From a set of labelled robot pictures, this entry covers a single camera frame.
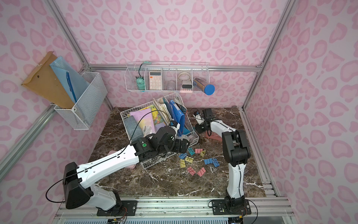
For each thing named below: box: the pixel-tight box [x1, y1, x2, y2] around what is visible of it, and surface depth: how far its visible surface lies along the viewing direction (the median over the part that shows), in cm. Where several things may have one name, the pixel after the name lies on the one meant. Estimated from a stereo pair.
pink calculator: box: [149, 70, 162, 91], surface depth 97 cm
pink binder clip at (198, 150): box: [194, 148, 204, 154], surface depth 95 cm
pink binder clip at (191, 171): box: [186, 166, 197, 176], surface depth 86 cm
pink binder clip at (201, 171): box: [196, 167, 207, 177], surface depth 86 cm
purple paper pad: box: [129, 108, 156, 137], surface depth 85 cm
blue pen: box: [66, 71, 78, 103], surface depth 68 cm
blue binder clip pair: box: [203, 158, 220, 168], surface depth 90 cm
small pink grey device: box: [179, 80, 193, 93], surface depth 90 cm
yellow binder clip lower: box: [179, 158, 186, 168], surface depth 90 cm
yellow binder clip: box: [185, 155, 194, 164], surface depth 91 cm
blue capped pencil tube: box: [192, 77, 215, 96], surface depth 87 cm
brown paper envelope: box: [21, 51, 76, 109], surface depth 70 cm
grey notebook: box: [123, 115, 144, 141], surface depth 80 cm
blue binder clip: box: [178, 152, 188, 160], surface depth 92 cm
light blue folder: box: [49, 56, 91, 104], surface depth 72 cm
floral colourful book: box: [138, 105, 165, 125], surface depth 88 cm
